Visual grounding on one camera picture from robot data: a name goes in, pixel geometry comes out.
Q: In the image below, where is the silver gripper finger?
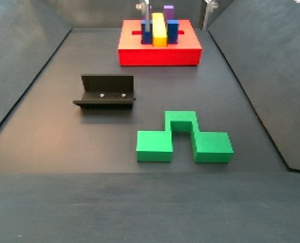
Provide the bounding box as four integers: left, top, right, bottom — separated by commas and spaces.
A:
203, 0, 217, 28
136, 0, 149, 32

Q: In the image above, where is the green U-shaped block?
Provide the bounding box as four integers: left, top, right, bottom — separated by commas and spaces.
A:
136, 111, 234, 163

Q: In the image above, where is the red base board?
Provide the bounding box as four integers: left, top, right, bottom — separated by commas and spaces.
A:
116, 20, 201, 66

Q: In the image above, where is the black angle fixture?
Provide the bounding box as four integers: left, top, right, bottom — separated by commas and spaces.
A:
72, 74, 135, 108

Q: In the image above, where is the purple block right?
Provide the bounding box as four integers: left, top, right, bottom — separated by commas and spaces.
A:
161, 5, 173, 20

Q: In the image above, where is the yellow long block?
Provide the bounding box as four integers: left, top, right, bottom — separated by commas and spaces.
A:
151, 12, 167, 47

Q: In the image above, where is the blue block right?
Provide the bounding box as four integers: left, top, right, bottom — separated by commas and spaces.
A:
165, 20, 179, 44

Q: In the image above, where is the blue block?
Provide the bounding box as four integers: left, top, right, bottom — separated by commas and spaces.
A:
140, 20, 152, 45
165, 20, 179, 44

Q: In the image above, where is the blue block left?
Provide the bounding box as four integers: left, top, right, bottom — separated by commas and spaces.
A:
140, 20, 152, 45

